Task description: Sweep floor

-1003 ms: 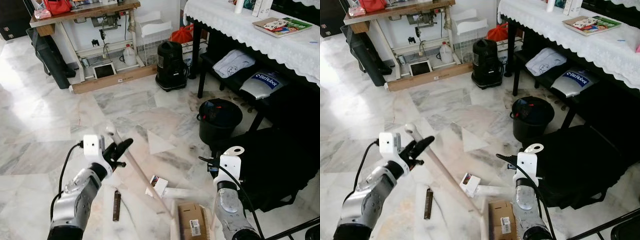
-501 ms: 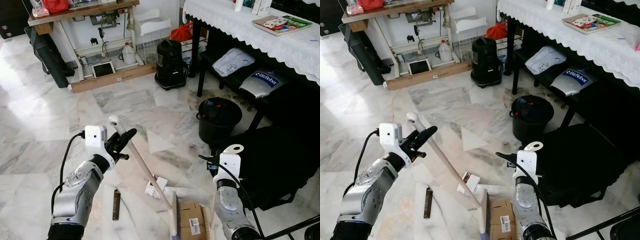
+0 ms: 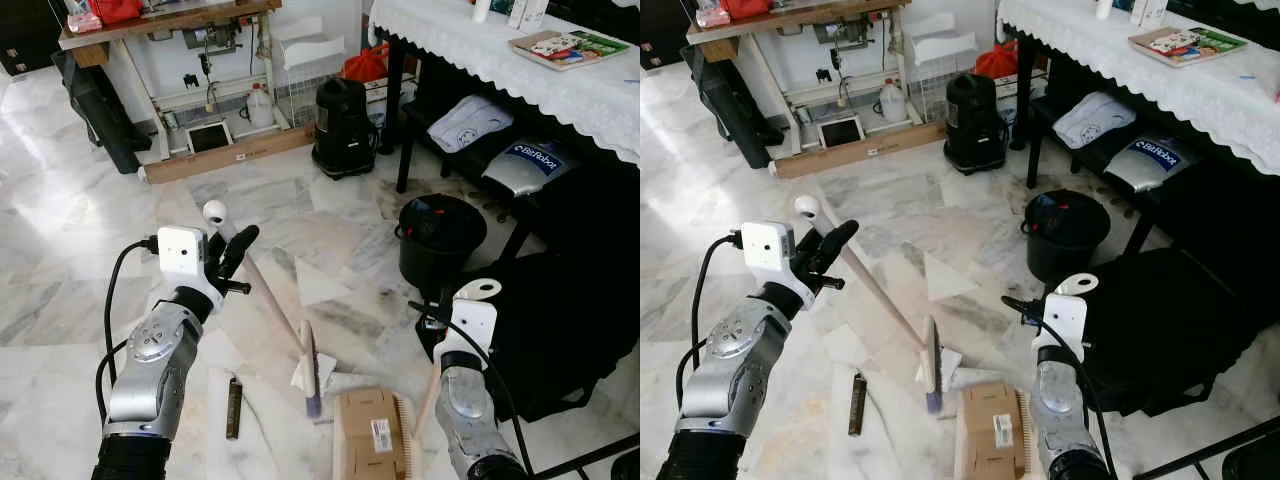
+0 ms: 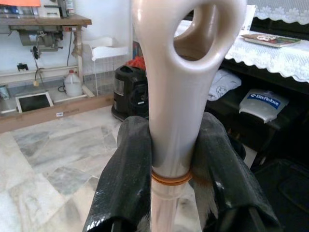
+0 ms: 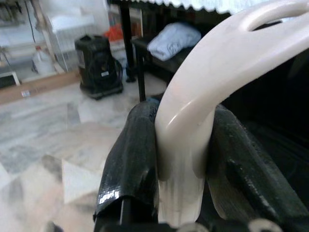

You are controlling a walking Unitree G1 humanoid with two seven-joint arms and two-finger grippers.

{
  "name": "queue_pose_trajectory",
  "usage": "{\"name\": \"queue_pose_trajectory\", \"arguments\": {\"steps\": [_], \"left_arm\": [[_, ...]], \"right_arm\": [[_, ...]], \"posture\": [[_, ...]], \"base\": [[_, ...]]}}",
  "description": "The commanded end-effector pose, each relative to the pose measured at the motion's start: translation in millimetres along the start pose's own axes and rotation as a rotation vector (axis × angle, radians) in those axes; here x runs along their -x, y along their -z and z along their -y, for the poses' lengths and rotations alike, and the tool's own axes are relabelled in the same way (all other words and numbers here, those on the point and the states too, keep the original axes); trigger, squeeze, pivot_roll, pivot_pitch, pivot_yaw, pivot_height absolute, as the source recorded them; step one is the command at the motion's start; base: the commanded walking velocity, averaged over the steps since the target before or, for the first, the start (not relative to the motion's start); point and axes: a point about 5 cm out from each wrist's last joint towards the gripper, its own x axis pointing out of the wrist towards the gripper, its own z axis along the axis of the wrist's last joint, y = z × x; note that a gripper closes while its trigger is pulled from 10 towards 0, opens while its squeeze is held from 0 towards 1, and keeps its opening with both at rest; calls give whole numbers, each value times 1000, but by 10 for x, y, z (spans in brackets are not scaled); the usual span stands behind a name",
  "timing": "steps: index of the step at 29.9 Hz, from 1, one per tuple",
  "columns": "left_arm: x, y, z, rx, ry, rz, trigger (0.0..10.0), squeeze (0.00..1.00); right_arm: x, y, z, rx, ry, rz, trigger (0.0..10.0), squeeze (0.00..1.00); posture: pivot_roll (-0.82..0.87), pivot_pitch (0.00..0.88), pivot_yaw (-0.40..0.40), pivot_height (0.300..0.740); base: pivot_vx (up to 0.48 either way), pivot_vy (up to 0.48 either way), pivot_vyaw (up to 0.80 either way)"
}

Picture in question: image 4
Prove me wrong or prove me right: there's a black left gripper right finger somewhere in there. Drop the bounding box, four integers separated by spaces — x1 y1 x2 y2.
192 112 282 232

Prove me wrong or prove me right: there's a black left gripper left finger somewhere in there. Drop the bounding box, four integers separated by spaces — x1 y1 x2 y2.
83 115 155 232

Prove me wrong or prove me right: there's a beige plastic broom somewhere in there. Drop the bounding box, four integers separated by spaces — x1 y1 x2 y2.
131 0 248 232

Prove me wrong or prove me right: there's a black floor mat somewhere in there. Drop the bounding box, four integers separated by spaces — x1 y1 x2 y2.
251 158 309 232

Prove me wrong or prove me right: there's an orange rubber band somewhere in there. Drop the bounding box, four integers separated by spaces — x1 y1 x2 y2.
151 168 194 187

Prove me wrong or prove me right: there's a white BitRobot shell cover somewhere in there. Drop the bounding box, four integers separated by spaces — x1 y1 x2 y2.
239 88 290 124

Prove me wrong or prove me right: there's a long brown cardboard box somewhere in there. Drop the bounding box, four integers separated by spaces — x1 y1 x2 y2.
0 93 114 134

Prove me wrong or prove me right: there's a black low bench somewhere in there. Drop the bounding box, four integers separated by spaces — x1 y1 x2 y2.
205 16 309 170

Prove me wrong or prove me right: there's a white printed cloth bag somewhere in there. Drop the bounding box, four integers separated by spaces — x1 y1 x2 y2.
207 69 242 102

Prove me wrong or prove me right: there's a white plastic jug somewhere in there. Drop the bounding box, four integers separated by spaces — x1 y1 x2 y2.
63 69 84 98

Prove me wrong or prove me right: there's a red plastic bag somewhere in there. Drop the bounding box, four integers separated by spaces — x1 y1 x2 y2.
127 57 146 71

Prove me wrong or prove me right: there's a white framed dark panel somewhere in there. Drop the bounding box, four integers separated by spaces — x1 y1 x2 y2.
15 91 55 114

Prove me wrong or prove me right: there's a white lace tablecloth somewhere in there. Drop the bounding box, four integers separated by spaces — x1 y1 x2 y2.
173 0 309 83

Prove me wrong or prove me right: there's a teal tin can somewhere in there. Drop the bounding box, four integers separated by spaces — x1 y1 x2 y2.
0 84 11 101

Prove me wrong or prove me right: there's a flat magazine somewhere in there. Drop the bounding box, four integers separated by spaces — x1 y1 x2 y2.
240 33 303 49

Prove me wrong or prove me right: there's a grey sewing machine motor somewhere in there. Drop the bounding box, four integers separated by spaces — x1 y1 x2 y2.
18 30 64 53

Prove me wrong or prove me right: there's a wooden sewing machine table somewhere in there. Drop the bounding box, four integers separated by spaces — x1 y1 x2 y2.
0 13 95 115

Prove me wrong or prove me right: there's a white wire rack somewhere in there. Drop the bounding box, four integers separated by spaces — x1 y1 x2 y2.
82 36 132 98

